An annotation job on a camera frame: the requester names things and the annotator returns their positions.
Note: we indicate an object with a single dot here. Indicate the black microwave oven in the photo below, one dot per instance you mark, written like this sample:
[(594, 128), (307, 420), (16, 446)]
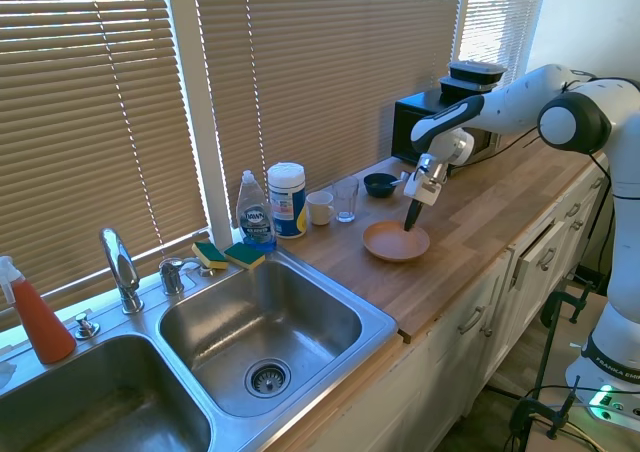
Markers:
[(407, 122)]

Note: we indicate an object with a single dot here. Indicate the yellow green sponge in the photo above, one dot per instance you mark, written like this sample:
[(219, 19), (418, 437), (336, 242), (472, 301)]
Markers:
[(245, 256), (210, 256)]

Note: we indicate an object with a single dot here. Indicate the chrome side sprayer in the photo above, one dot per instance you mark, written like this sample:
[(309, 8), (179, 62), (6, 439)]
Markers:
[(172, 274)]

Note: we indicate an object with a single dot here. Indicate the black metal clamp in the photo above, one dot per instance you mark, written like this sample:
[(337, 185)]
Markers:
[(580, 299), (522, 412)]

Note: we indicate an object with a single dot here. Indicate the sink drain strainer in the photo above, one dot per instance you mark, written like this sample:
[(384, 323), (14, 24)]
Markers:
[(267, 377)]

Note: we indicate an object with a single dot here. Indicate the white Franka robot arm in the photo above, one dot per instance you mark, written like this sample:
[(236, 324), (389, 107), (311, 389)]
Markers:
[(520, 102)]

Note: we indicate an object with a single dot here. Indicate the clear drinking glass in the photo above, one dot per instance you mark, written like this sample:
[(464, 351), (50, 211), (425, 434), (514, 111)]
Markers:
[(346, 199)]

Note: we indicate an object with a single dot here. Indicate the black plastic food container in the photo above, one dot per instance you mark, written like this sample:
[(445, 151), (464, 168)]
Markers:
[(477, 72), (462, 89)]

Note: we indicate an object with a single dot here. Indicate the stainless steel double sink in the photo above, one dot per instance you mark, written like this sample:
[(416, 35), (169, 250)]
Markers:
[(280, 322)]

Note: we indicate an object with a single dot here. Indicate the white kitchen cabinet unit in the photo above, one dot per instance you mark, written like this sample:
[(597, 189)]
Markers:
[(450, 362)]

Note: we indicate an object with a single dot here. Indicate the metal spoon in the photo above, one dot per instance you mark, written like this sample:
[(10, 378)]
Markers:
[(400, 178)]

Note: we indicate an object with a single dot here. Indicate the narrow beige window blind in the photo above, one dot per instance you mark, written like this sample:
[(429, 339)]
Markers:
[(500, 17)]

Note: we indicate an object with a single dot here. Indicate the orange spray bottle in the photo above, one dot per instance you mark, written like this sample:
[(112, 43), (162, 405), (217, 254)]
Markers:
[(40, 322)]

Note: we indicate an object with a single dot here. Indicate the wide beige window blind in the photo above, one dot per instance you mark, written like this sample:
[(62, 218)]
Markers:
[(90, 122)]

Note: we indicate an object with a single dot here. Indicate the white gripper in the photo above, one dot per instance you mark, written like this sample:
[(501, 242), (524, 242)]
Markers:
[(423, 188)]

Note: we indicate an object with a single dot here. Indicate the brown shallow plate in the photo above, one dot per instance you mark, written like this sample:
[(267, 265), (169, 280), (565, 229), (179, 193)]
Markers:
[(390, 244)]

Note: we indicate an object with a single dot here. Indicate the Dawn dish soap bottle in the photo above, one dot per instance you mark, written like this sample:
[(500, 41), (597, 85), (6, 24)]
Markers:
[(255, 217)]

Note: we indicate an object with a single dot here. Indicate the medium beige window blind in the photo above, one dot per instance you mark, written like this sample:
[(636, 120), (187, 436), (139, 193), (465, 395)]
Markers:
[(325, 72)]

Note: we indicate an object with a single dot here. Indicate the dark blue bowl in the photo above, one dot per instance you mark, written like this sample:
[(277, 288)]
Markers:
[(377, 186)]

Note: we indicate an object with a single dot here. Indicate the white ceramic mug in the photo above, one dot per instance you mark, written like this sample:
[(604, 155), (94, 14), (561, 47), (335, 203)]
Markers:
[(319, 209)]

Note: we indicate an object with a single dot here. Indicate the white wipes canister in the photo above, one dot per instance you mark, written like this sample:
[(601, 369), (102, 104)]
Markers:
[(287, 202)]

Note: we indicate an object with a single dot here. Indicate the small chrome sink knob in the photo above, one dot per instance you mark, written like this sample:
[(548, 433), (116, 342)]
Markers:
[(86, 326)]

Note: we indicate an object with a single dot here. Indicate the chrome faucet spout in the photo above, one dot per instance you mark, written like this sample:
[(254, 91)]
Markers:
[(120, 267)]

